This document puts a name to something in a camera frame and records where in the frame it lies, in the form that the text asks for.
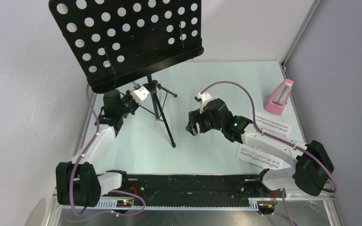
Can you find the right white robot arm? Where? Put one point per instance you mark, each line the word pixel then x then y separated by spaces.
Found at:
pixel 310 165

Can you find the black perforated music stand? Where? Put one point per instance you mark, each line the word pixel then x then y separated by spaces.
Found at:
pixel 119 41

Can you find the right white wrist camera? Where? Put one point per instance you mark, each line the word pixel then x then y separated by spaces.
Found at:
pixel 203 98

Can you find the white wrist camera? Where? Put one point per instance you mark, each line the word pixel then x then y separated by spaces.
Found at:
pixel 140 93
pixel 203 98

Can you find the white sheet music page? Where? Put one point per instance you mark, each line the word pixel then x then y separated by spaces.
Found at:
pixel 260 155

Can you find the pink metronome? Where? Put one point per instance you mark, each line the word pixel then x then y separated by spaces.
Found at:
pixel 277 101

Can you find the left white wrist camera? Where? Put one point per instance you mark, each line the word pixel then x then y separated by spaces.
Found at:
pixel 140 93

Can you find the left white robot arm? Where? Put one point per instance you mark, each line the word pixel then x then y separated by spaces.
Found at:
pixel 78 184

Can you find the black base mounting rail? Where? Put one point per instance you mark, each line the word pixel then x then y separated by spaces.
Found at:
pixel 198 190

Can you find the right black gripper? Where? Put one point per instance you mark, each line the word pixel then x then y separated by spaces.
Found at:
pixel 195 117

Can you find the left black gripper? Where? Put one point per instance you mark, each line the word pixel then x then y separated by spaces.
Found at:
pixel 127 95

